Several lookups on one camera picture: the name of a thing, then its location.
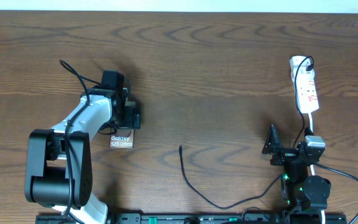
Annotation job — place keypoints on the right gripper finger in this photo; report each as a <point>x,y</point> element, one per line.
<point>308,132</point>
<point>272,142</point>

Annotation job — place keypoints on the white power strip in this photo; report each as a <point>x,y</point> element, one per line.
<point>302,76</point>

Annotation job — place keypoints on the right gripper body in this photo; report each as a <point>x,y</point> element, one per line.
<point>284,155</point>

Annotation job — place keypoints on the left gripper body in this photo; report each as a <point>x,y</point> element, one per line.
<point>127,120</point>

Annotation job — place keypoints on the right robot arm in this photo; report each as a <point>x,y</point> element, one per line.
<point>306,194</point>

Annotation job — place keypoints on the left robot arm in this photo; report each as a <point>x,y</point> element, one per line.
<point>59,171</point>

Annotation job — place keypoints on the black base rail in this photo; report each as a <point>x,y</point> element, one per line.
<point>253,217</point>

